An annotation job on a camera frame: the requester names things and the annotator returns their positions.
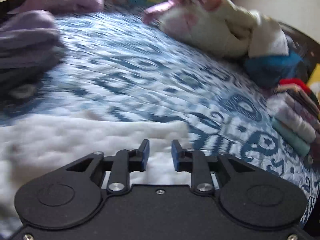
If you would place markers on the folded teal blue garment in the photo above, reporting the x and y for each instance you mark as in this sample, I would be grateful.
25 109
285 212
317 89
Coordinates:
267 71

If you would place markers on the yellow cartoon cushion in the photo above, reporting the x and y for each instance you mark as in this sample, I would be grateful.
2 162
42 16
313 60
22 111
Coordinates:
314 80

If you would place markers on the white pink floral pillow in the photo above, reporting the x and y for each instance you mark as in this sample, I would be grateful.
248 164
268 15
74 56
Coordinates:
219 27

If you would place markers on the stack of folded small clothes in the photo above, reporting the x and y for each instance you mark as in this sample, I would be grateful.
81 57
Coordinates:
294 112

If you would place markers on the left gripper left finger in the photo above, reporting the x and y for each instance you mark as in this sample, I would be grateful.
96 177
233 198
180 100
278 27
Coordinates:
122 164

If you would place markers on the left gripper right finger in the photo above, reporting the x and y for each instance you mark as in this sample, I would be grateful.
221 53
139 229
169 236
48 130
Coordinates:
197 164

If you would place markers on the folded dark grey garment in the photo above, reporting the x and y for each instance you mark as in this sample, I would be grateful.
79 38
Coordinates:
14 77

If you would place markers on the blue white patterned quilt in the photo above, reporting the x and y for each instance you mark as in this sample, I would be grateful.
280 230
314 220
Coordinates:
122 70

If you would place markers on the folded lavender garment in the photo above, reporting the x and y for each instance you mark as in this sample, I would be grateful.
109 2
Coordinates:
30 39

